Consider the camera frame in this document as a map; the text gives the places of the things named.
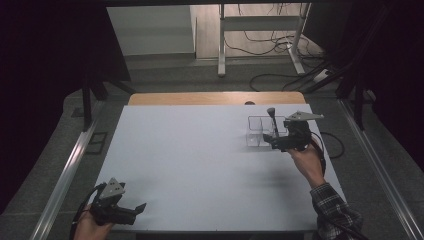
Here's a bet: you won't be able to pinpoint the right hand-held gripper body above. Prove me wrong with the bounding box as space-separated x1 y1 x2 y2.
281 110 325 152

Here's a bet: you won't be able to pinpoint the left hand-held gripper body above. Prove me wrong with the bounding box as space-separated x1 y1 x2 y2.
89 177 137 226

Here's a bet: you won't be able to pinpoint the clear acrylic organizer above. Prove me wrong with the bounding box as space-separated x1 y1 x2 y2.
245 115 288 148

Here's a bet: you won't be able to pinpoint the black makeup brush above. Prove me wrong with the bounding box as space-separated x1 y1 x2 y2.
266 107 280 139

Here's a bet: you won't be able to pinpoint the person's left hand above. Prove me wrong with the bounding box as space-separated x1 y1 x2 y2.
73 204 115 240

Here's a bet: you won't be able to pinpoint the person's right hand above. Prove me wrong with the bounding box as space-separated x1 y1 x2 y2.
287 142 327 190

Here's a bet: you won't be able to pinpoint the white table mat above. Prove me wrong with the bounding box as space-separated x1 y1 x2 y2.
98 104 346 233

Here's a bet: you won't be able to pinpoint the white power strip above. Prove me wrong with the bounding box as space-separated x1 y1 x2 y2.
313 68 332 83

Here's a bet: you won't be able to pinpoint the black metal stand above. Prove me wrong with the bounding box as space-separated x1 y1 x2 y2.
81 71 137 132
334 71 378 131

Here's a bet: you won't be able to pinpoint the white cabinet panel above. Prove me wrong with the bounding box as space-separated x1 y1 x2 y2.
106 4 196 57

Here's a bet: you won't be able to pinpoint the right hand-held gripper cable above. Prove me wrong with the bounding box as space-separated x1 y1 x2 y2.
309 130 372 240

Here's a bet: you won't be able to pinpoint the hand-held gripper cable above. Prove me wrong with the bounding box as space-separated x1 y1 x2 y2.
309 130 372 240
69 182 105 240

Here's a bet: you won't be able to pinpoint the left hand-held gripper cable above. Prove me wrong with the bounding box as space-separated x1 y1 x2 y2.
69 182 105 240

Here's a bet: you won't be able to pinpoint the black cable loop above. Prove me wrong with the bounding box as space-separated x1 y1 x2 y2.
320 131 346 160

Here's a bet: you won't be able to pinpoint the aluminium rail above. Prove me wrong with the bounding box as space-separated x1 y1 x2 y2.
29 99 105 240
337 99 424 240

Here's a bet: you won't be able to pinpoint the black floor frame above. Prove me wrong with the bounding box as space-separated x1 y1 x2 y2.
84 131 109 155

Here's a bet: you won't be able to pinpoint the black floor cables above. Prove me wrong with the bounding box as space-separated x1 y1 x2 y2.
222 3 329 93

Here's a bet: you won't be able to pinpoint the white desk frame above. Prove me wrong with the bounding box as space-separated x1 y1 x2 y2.
217 3 312 78

